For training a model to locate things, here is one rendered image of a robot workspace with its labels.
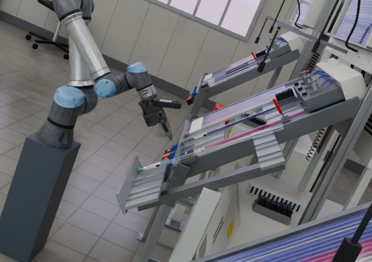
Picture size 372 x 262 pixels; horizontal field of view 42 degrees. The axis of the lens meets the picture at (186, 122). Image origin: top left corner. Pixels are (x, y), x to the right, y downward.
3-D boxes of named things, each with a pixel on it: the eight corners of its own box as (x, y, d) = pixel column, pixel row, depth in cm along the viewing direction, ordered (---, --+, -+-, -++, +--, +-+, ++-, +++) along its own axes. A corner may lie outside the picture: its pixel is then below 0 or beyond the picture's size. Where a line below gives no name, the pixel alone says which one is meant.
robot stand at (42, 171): (-11, 248, 213) (25, 137, 199) (10, 230, 230) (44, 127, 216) (26, 265, 212) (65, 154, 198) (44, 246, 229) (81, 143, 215)
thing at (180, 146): (179, 179, 185) (171, 163, 184) (191, 133, 249) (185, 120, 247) (181, 178, 185) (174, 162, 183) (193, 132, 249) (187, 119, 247)
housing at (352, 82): (352, 118, 174) (339, 82, 171) (325, 92, 221) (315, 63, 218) (375, 110, 172) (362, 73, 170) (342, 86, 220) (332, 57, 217)
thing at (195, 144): (179, 173, 184) (175, 165, 184) (191, 127, 248) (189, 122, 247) (226, 155, 181) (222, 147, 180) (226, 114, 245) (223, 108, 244)
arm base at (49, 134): (30, 137, 200) (37, 116, 197) (46, 129, 214) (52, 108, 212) (63, 152, 199) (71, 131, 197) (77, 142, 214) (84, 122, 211)
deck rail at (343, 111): (178, 181, 183) (171, 167, 182) (179, 179, 185) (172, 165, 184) (364, 113, 171) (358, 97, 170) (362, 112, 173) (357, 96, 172)
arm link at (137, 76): (127, 66, 211) (145, 58, 208) (138, 89, 213) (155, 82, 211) (122, 69, 203) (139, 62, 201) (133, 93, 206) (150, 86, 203)
